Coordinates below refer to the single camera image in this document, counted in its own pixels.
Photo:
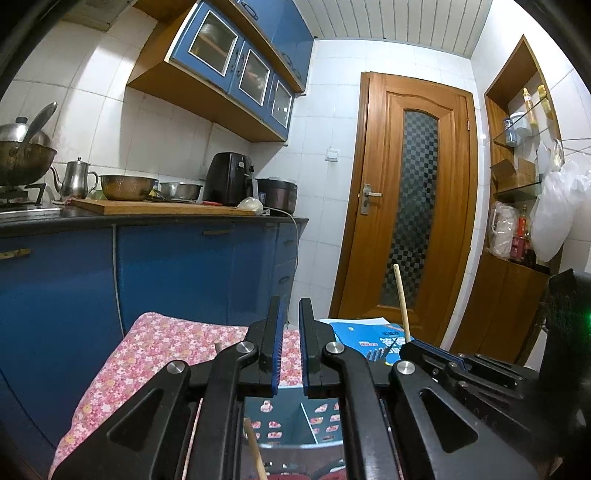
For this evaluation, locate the large hanging white plastic bag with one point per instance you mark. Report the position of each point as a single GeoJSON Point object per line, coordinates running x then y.
{"type": "Point", "coordinates": [558, 207]}

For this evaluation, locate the blue lower kitchen cabinets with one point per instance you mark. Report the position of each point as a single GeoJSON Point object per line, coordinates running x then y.
{"type": "Point", "coordinates": [184, 277]}

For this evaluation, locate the black air fryer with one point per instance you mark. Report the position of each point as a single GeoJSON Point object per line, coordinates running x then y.
{"type": "Point", "coordinates": [226, 180]}

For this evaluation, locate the clear bag of white items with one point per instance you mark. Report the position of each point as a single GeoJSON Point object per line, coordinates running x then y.
{"type": "Point", "coordinates": [503, 228]}

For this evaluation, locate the grey blue jar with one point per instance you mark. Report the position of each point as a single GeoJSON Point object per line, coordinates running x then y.
{"type": "Point", "coordinates": [510, 131]}

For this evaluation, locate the large steel mixing bowl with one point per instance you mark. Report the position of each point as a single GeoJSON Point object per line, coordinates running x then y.
{"type": "Point", "coordinates": [128, 187]}

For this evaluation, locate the wooden wall shelf niche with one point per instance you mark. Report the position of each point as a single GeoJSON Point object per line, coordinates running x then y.
{"type": "Point", "coordinates": [501, 101]}

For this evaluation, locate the wooden chopstick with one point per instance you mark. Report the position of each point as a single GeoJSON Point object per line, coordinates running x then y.
{"type": "Point", "coordinates": [255, 452]}
{"type": "Point", "coordinates": [400, 300]}

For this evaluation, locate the white wall switch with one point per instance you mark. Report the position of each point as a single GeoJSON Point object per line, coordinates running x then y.
{"type": "Point", "coordinates": [332, 154]}

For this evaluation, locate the steel fork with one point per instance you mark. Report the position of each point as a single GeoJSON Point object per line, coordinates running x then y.
{"type": "Point", "coordinates": [378, 355]}

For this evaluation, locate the blue upper wall cabinets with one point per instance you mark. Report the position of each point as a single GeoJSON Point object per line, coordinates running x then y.
{"type": "Point", "coordinates": [291, 32]}

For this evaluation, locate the wooden door with glass panel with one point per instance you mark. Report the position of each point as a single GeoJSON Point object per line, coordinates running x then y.
{"type": "Point", "coordinates": [411, 194]}

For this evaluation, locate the red sauce bottles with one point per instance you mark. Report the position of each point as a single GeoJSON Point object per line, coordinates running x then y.
{"type": "Point", "coordinates": [524, 240]}

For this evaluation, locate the blue workbook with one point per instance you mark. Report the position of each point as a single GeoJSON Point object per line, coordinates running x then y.
{"type": "Point", "coordinates": [358, 333]}

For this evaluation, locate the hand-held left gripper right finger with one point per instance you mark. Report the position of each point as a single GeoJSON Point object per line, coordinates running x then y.
{"type": "Point", "coordinates": [303, 355]}

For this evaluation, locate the small white plastic bag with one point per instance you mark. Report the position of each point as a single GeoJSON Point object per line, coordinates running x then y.
{"type": "Point", "coordinates": [250, 205]}

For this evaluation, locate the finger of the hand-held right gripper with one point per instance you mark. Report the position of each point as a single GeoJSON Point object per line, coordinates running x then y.
{"type": "Point", "coordinates": [443, 360]}

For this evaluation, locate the steel kettle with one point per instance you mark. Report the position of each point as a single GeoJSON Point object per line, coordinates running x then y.
{"type": "Point", "coordinates": [76, 180]}

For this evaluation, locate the thin white blue booklet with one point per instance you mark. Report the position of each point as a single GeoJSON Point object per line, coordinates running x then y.
{"type": "Point", "coordinates": [351, 320]}

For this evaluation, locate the steel ladle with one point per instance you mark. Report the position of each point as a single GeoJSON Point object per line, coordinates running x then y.
{"type": "Point", "coordinates": [39, 121]}

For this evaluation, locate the steel pot lid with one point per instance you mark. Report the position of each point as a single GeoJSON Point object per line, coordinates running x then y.
{"type": "Point", "coordinates": [14, 131]}

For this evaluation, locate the cardboard box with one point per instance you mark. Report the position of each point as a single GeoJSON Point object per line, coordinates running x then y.
{"type": "Point", "coordinates": [508, 173]}

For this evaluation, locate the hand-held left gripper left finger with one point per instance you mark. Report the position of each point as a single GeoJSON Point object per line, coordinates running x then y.
{"type": "Point", "coordinates": [278, 355]}

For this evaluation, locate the yellow oil bottle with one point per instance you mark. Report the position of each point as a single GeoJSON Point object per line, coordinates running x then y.
{"type": "Point", "coordinates": [529, 110]}

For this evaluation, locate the pink floral tablecloth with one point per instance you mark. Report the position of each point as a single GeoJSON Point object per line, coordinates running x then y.
{"type": "Point", "coordinates": [152, 346]}

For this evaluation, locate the wooden floor cabinet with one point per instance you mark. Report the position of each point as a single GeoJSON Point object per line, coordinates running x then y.
{"type": "Point", "coordinates": [498, 309]}

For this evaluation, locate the dark wok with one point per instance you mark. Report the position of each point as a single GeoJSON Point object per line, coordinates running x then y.
{"type": "Point", "coordinates": [23, 161]}

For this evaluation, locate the blue glass-door wall cabinet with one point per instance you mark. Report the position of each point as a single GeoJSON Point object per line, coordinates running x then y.
{"type": "Point", "coordinates": [231, 69]}

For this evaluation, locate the blue plastic utensil basket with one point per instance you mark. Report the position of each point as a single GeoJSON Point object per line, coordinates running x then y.
{"type": "Point", "coordinates": [286, 415]}

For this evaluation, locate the black rice cooker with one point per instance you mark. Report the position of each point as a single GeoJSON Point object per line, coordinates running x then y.
{"type": "Point", "coordinates": [277, 196]}

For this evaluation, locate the gas stove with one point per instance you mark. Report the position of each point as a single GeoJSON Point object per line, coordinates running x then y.
{"type": "Point", "coordinates": [23, 198]}

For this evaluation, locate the wooden cutting board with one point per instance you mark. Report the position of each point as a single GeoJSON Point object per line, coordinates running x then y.
{"type": "Point", "coordinates": [152, 207]}

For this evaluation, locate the dark kitchen countertop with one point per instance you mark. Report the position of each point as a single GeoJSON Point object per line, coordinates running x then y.
{"type": "Point", "coordinates": [138, 222]}

